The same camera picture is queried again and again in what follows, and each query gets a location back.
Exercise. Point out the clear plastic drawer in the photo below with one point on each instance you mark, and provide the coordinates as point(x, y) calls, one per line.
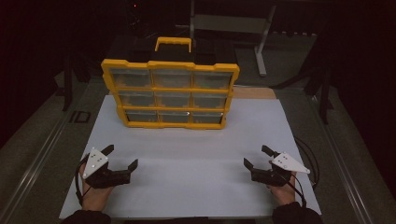
point(213, 80)

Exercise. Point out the grey metal stand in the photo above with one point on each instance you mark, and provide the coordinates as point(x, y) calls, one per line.
point(230, 24)

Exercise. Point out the power strip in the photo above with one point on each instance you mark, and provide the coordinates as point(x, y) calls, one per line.
point(292, 33)

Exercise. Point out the person's right hand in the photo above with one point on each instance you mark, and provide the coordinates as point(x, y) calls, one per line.
point(285, 194)

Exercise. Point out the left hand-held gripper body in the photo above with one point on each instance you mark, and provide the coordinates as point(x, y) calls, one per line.
point(96, 161)

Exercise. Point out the white table cover sheet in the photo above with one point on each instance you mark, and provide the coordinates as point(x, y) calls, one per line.
point(186, 149)

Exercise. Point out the aluminium rail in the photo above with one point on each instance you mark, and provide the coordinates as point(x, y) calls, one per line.
point(34, 168)
point(344, 174)

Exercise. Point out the black stand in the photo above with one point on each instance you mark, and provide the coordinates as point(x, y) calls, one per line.
point(325, 99)
point(67, 87)

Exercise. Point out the person's left hand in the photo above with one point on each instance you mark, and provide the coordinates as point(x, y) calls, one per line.
point(95, 199)

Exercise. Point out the yellow drawer organizer cabinet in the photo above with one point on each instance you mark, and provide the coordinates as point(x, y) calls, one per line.
point(171, 125)

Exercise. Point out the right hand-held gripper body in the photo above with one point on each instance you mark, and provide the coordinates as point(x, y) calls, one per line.
point(288, 162)

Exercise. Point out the grid of clear drawers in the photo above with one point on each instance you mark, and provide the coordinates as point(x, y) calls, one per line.
point(134, 79)

